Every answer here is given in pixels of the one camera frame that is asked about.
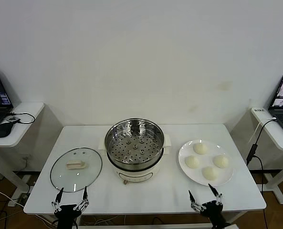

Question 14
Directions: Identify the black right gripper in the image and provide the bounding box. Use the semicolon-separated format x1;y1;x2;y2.
188;183;231;229

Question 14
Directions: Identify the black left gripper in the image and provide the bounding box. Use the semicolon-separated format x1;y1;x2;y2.
51;186;90;229

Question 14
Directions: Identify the glass lid with cream handle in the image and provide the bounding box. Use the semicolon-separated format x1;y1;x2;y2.
50;147;103;193

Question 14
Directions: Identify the white steamed baozi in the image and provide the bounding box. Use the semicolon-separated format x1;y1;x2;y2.
184;155;200;168
193;142;208;156
201;166;218;180
212;155;229;168

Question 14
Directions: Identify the perforated steel steamer basket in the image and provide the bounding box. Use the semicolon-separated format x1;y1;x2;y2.
105;117;165;169

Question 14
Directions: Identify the white round plate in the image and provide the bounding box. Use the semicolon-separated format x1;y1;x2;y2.
178;139;234;187

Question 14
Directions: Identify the white floor power strip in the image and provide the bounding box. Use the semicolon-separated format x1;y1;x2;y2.
7;193;26;207

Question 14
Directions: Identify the cream electric cooking pot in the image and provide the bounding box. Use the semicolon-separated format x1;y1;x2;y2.
97;133;172;186

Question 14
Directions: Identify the black computer mouse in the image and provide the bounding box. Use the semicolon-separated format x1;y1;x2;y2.
0;121;14;138

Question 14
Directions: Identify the small black patterned device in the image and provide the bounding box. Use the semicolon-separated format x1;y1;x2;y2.
6;115;21;125

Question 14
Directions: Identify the white side desk with mouse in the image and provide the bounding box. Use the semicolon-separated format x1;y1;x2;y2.
0;102;45;194

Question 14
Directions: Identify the black cable with adapter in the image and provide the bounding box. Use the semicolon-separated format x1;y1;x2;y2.
246;118;277;229

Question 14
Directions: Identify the white flat cable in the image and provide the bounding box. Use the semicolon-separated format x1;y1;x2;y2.
248;116;277;144

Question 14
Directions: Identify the thin black desk cable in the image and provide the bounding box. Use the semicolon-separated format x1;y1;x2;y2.
11;111;36;125

